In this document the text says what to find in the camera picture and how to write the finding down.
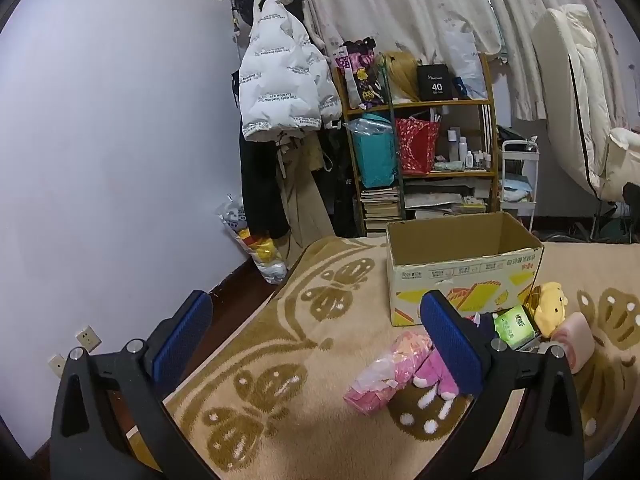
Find beige butterfly printed blanket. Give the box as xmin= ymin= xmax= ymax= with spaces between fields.
xmin=162 ymin=236 xmax=640 ymax=480

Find pile of papers and magazines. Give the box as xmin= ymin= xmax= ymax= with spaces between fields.
xmin=402 ymin=180 xmax=493 ymax=221

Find light blue cloth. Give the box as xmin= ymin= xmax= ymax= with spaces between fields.
xmin=501 ymin=179 xmax=532 ymax=203

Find white plastic bag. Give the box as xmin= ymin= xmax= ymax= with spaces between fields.
xmin=440 ymin=25 xmax=488 ymax=101

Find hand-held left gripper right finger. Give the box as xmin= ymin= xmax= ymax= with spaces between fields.
xmin=419 ymin=289 xmax=586 ymax=480

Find cardboard box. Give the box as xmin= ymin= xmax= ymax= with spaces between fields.
xmin=385 ymin=211 xmax=545 ymax=328

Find green tissue packet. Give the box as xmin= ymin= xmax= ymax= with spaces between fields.
xmin=492 ymin=305 xmax=541 ymax=351

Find teal shopping bag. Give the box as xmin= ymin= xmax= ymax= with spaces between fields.
xmin=350 ymin=112 xmax=398 ymax=189

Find white patterned curtains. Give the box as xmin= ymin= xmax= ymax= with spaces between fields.
xmin=280 ymin=0 xmax=640 ymax=121

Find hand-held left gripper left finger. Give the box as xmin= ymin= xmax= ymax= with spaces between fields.
xmin=50 ymin=289 xmax=216 ymax=480

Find stack of books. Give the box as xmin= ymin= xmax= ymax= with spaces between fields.
xmin=360 ymin=187 xmax=403 ymax=235

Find row of cosmetic bottles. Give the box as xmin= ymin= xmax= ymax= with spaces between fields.
xmin=447 ymin=127 xmax=493 ymax=171

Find wooden shelf unit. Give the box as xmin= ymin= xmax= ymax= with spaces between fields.
xmin=332 ymin=52 xmax=501 ymax=238

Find beige trench coat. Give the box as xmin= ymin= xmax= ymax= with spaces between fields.
xmin=272 ymin=135 xmax=336 ymax=261

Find long black coat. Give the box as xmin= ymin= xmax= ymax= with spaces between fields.
xmin=239 ymin=130 xmax=291 ymax=241

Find pink tissue packet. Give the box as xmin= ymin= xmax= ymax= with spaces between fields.
xmin=343 ymin=330 xmax=433 ymax=415

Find blonde wig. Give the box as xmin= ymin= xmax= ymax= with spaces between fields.
xmin=377 ymin=51 xmax=421 ymax=103

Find purple printed bag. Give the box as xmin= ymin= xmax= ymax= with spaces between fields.
xmin=334 ymin=37 xmax=388 ymax=109

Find black gift box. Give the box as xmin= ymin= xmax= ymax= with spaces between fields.
xmin=416 ymin=63 xmax=455 ymax=102

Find yellow plush toy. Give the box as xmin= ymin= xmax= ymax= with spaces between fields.
xmin=522 ymin=281 xmax=571 ymax=338

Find white puffer jacket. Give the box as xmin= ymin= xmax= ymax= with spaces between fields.
xmin=238 ymin=0 xmax=343 ymax=143

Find clear plastic bag of toys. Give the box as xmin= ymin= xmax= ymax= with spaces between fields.
xmin=216 ymin=195 xmax=290 ymax=286

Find white trolley cart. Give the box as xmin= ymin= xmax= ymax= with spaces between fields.
xmin=499 ymin=137 xmax=541 ymax=231

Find black hanging garment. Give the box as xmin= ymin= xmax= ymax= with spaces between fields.
xmin=325 ymin=130 xmax=361 ymax=238

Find pink plush roll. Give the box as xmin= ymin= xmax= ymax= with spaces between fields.
xmin=550 ymin=312 xmax=596 ymax=375

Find pink plush toy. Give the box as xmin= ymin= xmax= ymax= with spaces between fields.
xmin=412 ymin=311 xmax=498 ymax=402

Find black bag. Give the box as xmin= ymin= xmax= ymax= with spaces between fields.
xmin=497 ymin=125 xmax=538 ymax=153

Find red patterned bag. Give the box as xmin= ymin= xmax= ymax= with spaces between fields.
xmin=395 ymin=116 xmax=441 ymax=176

